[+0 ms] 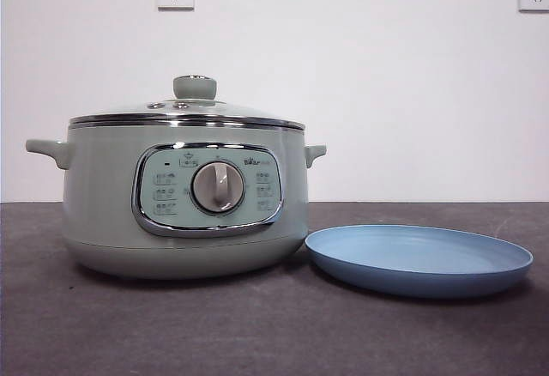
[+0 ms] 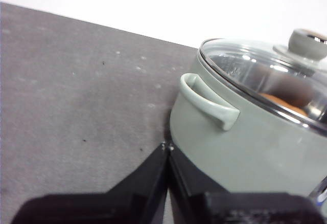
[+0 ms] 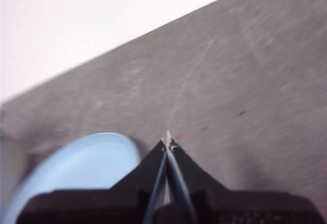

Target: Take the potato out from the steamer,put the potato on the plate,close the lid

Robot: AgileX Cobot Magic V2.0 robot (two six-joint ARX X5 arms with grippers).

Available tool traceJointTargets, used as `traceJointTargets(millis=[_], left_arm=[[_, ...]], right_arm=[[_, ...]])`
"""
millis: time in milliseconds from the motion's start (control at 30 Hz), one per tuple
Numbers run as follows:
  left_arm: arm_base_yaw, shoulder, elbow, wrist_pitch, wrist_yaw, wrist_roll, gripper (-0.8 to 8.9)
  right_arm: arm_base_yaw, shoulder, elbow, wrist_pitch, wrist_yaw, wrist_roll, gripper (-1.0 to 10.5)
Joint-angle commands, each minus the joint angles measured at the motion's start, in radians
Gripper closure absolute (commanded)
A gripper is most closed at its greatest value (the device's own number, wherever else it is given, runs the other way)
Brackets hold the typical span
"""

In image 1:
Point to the glass lid with green knob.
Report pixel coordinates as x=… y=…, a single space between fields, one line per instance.
x=194 y=86

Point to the pale green electric steamer pot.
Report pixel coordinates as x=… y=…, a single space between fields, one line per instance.
x=103 y=204

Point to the blue round plate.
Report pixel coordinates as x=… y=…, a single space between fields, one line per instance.
x=412 y=260

